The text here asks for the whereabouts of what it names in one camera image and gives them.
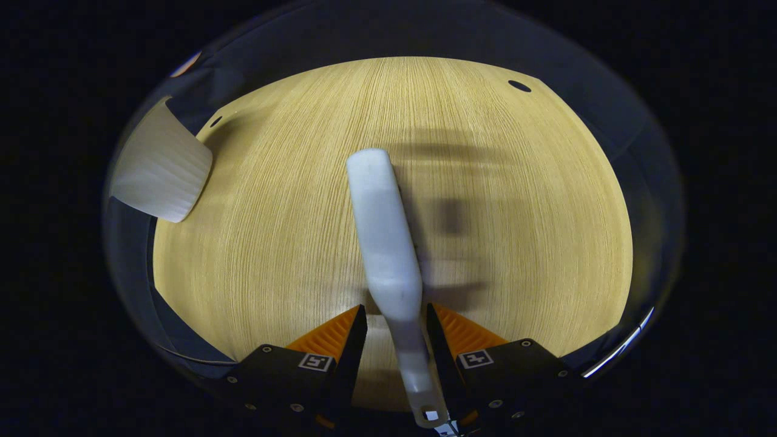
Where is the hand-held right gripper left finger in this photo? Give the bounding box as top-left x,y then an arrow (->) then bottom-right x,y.
222,305 -> 368,429

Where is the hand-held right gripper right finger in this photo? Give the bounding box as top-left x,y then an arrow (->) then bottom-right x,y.
425,302 -> 571,427

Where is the small white broom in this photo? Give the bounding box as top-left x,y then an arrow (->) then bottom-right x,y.
346,149 -> 450,429

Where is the white ribbed garbage bin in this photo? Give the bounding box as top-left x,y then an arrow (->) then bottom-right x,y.
109,96 -> 214,223

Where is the wooden desktop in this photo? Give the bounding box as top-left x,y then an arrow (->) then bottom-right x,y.
152,56 -> 634,413

